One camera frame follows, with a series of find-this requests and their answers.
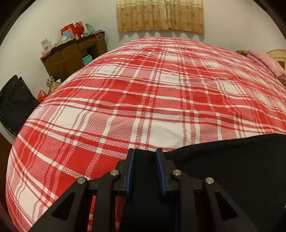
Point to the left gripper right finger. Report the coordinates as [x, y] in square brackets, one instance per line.
[204, 204]

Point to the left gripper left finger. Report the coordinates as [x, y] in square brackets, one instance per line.
[71, 211]

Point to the black pants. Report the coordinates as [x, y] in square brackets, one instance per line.
[251, 171]

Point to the red bag on floor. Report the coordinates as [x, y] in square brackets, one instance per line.
[41, 96]

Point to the black folding chair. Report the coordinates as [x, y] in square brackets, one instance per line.
[17, 104]

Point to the patterned bag on floor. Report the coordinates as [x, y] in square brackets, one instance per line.
[52, 84]

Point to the red plaid bed sheet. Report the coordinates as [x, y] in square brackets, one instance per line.
[148, 93]

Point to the brown wooden desk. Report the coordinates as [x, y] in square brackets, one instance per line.
[66, 59]

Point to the teal box under desk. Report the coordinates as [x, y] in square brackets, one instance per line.
[87, 59]

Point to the cream wooden headboard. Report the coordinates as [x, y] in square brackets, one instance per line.
[279, 55]

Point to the white card on desk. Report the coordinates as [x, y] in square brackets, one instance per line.
[46, 45]

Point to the red gift bag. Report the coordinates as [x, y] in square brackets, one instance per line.
[74, 30]

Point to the yellow patterned window curtain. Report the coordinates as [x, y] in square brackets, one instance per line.
[160, 15]

